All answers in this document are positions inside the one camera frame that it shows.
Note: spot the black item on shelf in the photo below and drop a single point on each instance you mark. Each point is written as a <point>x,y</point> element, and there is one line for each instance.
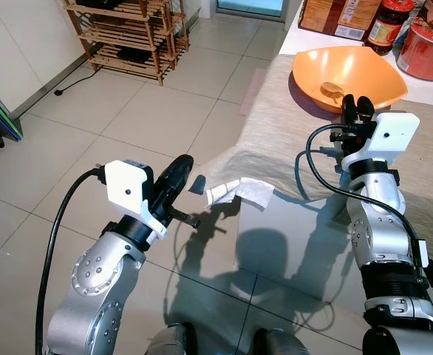
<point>134,54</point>

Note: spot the glass door pane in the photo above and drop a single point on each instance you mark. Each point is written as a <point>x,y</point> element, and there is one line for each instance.
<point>250,6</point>

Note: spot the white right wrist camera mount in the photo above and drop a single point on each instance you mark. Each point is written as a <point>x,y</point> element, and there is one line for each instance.
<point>390,137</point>

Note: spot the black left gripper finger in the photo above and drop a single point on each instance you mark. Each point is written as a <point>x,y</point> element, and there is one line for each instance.
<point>171,174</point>
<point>182,177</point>

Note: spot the red instant noodle bowl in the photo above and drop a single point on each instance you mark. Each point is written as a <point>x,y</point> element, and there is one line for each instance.
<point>427,52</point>

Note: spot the grey robot left leg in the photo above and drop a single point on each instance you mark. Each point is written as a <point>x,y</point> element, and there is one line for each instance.
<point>172,342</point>

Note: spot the brown cardboard food box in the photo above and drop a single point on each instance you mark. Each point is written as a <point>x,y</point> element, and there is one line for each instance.
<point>338,16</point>

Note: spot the white folded napkin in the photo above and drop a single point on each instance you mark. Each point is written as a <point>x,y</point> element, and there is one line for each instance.
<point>246,191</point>

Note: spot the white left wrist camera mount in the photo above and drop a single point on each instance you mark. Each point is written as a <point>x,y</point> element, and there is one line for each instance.
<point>124,183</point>

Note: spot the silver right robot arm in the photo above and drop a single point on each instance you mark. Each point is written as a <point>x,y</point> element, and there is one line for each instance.
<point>379,222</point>

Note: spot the wooden slatted shelf rack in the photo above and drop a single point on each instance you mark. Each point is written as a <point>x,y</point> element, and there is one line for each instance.
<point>131,33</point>

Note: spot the orange plastic bowl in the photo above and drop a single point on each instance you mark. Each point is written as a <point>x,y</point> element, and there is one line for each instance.
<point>357,70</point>

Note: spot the small tan round piece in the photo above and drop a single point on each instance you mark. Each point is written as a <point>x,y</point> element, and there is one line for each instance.
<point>330,90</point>

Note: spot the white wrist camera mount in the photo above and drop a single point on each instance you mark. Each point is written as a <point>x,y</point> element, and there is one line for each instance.
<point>124,183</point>
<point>390,137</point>

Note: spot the beige woven tablecloth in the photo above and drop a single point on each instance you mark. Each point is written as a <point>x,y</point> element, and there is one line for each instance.
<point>290,140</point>

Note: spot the grey robot leg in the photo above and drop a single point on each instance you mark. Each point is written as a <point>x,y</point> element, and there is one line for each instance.
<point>279,344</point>
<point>172,342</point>

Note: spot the grey robot right leg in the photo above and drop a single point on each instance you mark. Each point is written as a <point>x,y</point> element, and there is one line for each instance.
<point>279,344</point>

